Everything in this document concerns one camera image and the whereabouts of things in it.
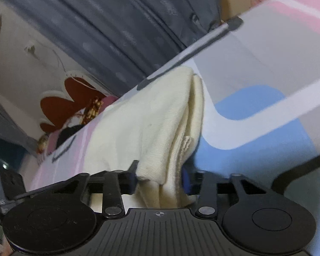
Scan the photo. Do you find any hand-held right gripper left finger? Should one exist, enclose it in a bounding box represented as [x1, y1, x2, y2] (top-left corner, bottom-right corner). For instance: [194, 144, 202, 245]
[29, 160, 139, 217]

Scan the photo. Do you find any white wall cable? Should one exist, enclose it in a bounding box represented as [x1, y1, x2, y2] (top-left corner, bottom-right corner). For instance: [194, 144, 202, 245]
[50, 48, 97, 89]

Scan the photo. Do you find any brown floral pillow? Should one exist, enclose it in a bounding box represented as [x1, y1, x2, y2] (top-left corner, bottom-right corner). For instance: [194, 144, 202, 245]
[81, 97, 104, 125]

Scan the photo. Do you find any grey-blue curtain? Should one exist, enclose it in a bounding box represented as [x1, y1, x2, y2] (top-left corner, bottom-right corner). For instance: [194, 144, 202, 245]
[0, 0, 225, 98]

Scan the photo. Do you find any black and white blanket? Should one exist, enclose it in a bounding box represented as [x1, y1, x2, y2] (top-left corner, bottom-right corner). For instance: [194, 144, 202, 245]
[56, 123, 84, 148]

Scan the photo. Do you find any patterned bed sheet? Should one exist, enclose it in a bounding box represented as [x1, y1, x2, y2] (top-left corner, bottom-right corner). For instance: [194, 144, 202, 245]
[29, 0, 320, 215]

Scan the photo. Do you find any cream knit sweater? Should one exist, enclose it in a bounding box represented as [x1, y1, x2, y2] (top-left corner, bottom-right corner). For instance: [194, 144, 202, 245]
[92, 66, 205, 209]

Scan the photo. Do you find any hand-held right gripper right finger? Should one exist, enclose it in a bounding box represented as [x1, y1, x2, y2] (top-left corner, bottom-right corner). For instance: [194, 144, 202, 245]
[182, 165, 273, 217]

